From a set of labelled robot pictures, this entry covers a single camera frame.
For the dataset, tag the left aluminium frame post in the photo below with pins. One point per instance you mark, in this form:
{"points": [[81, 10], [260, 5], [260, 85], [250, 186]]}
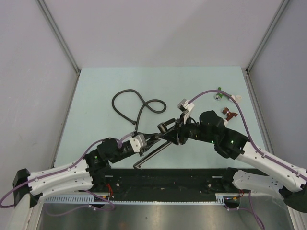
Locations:
{"points": [[58, 35]]}

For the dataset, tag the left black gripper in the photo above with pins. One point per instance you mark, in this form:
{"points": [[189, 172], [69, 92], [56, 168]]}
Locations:
{"points": [[149, 143]]}

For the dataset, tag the dark metal faucet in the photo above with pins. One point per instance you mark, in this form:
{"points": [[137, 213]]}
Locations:
{"points": [[153, 153]]}

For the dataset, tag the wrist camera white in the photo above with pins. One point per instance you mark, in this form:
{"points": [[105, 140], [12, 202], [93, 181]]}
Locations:
{"points": [[135, 143], [186, 107]]}

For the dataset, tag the green tap white elbow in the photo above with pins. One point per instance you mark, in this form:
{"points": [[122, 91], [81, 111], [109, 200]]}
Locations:
{"points": [[236, 98]]}

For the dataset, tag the brown tap white elbow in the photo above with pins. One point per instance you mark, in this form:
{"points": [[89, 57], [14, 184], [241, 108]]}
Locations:
{"points": [[229, 115]]}

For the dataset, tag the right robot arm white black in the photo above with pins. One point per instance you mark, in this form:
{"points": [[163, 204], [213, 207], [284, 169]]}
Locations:
{"points": [[280, 179]]}

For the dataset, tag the white slotted cable duct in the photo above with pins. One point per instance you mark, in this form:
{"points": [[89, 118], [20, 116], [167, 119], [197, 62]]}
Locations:
{"points": [[87, 199]]}

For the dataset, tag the aluminium frame post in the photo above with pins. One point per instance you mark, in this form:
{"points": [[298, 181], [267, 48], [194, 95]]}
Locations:
{"points": [[269, 31], [58, 35]]}

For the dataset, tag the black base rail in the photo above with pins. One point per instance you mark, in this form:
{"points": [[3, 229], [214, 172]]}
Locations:
{"points": [[167, 185]]}

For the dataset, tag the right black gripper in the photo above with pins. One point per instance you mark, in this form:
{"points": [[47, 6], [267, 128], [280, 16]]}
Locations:
{"points": [[178, 135]]}

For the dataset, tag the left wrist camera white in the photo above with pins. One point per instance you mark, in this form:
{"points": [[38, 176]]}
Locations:
{"points": [[135, 143]]}

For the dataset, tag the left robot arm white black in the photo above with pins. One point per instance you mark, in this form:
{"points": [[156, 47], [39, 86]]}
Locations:
{"points": [[85, 173]]}

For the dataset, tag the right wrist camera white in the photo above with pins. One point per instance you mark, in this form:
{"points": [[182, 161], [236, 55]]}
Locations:
{"points": [[186, 107]]}

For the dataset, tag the right aluminium frame post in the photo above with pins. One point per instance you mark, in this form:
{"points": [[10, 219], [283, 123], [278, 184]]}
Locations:
{"points": [[269, 31]]}

